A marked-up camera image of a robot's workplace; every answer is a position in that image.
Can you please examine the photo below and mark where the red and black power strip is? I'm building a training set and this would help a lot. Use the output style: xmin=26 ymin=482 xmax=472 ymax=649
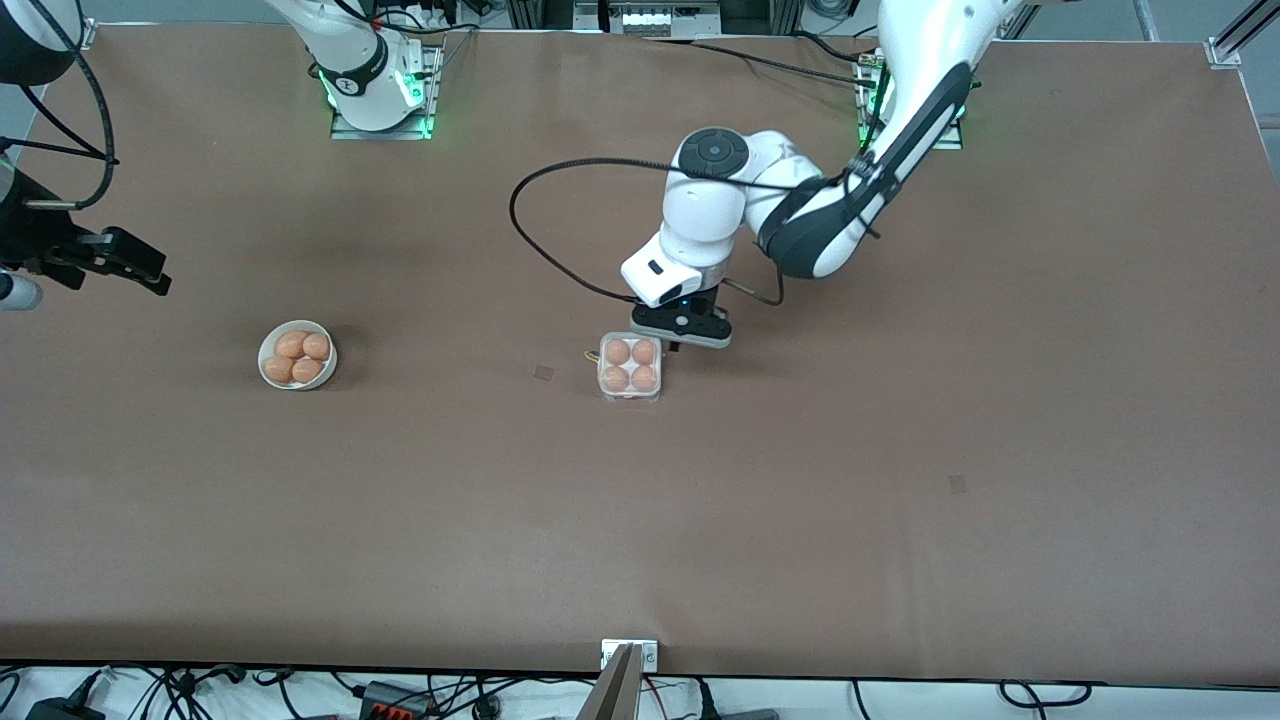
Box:
xmin=358 ymin=681 xmax=433 ymax=720

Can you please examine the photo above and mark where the white ceramic bowl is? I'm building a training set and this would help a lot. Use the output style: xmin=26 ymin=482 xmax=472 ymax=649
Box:
xmin=258 ymin=320 xmax=338 ymax=391

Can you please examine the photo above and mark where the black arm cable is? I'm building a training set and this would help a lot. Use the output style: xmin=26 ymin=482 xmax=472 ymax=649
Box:
xmin=508 ymin=60 xmax=891 ymax=307
xmin=0 ymin=0 xmax=121 ymax=211

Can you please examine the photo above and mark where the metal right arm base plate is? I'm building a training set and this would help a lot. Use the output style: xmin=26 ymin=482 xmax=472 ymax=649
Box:
xmin=330 ymin=44 xmax=443 ymax=141

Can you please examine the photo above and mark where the black table cable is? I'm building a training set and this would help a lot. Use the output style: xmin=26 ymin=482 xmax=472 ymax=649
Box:
xmin=640 ymin=36 xmax=883 ymax=89
xmin=792 ymin=30 xmax=881 ymax=67

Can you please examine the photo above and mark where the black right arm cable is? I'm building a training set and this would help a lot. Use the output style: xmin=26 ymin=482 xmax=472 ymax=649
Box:
xmin=0 ymin=0 xmax=121 ymax=211

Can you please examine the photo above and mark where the clear plastic egg box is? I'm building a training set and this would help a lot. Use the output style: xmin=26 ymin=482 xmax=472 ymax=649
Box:
xmin=596 ymin=332 xmax=665 ymax=403

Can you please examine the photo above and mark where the aluminium camera mount bar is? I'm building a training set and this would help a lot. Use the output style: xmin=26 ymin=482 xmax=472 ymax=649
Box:
xmin=575 ymin=644 xmax=643 ymax=720

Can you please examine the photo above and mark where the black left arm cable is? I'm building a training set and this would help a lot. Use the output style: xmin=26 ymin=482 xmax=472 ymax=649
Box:
xmin=508 ymin=60 xmax=891 ymax=307

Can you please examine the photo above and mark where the small metal bracket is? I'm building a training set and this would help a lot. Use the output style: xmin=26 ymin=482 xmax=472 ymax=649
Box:
xmin=601 ymin=639 xmax=660 ymax=672

